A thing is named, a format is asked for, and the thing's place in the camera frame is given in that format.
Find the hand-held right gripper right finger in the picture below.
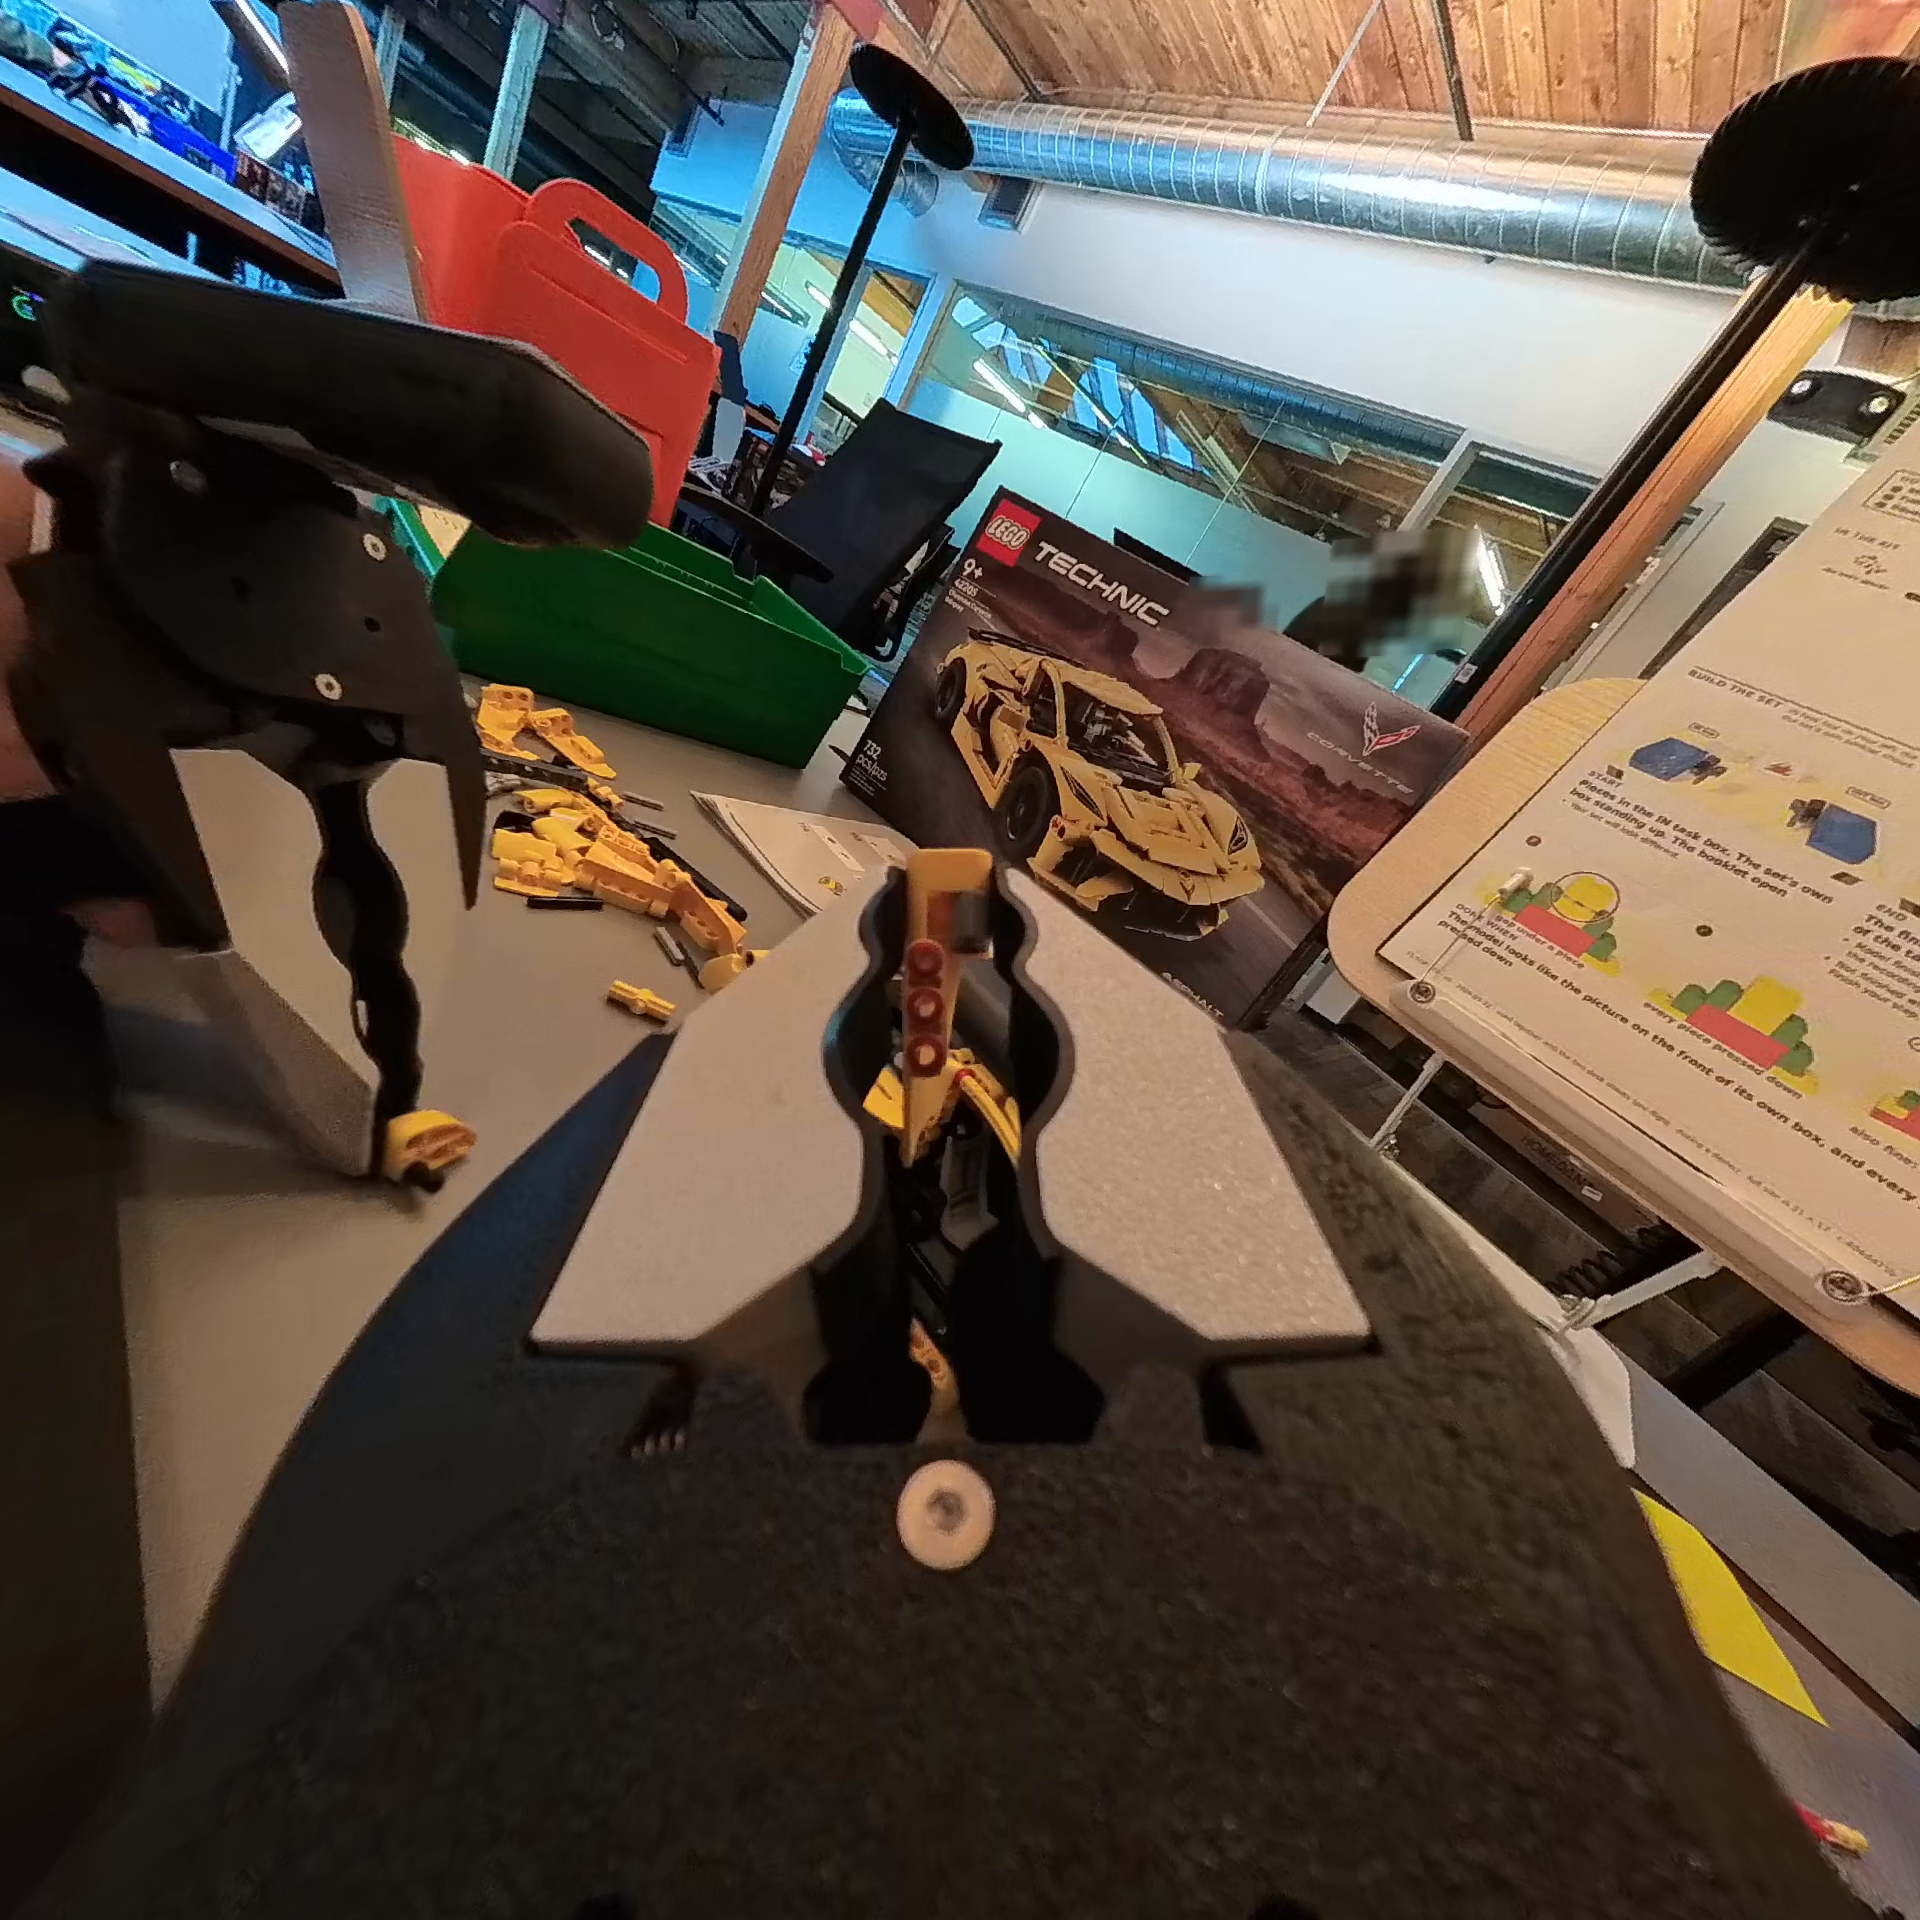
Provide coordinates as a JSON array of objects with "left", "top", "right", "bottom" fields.
[{"left": 960, "top": 872, "right": 1377, "bottom": 1442}]

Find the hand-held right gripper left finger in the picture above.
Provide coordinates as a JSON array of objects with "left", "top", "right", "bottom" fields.
[{"left": 529, "top": 894, "right": 940, "bottom": 1446}]

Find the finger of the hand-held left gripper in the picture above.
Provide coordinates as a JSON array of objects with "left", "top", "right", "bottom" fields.
[{"left": 166, "top": 749, "right": 437, "bottom": 1187}]

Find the small yellow curved brick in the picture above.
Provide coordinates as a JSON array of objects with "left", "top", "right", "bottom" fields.
[{"left": 374, "top": 1111, "right": 482, "bottom": 1199}]

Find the yellow toy car model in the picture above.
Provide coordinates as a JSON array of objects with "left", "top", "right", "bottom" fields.
[{"left": 860, "top": 848, "right": 1037, "bottom": 1413}]

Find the grey desk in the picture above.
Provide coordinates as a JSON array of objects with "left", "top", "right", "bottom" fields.
[{"left": 113, "top": 674, "right": 1920, "bottom": 1920}]

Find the person's left hand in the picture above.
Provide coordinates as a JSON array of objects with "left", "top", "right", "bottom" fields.
[{"left": 0, "top": 457, "right": 59, "bottom": 805}]

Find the pile of yellow bricks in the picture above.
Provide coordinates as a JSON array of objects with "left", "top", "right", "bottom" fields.
[{"left": 473, "top": 681, "right": 770, "bottom": 1030}]

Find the open instruction booklet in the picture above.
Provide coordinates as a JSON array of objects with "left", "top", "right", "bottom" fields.
[{"left": 690, "top": 792, "right": 921, "bottom": 921}]

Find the green plastic bin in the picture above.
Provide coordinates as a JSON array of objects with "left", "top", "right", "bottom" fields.
[{"left": 374, "top": 497, "right": 876, "bottom": 770}]

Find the storage shelf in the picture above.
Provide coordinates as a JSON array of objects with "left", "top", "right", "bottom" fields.
[{"left": 0, "top": 0, "right": 345, "bottom": 295}]

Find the red plastic bin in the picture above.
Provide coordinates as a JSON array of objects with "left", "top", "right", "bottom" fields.
[{"left": 392, "top": 133, "right": 725, "bottom": 531}]

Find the toy car set box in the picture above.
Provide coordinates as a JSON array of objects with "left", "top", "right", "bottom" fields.
[{"left": 861, "top": 487, "right": 1478, "bottom": 1040}]

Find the printed instruction sheet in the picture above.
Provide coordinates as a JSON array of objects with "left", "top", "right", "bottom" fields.
[{"left": 1377, "top": 433, "right": 1920, "bottom": 1327}]

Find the yellow sticky note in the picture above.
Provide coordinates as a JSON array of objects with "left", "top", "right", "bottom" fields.
[{"left": 1633, "top": 1488, "right": 1833, "bottom": 1731}]

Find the black disc light stand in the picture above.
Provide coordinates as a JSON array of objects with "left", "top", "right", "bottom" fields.
[
  {"left": 747, "top": 41, "right": 981, "bottom": 513},
  {"left": 1424, "top": 57, "right": 1920, "bottom": 730}
]

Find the silver air duct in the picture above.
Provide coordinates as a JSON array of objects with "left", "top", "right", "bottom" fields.
[{"left": 830, "top": 95, "right": 1795, "bottom": 291}]

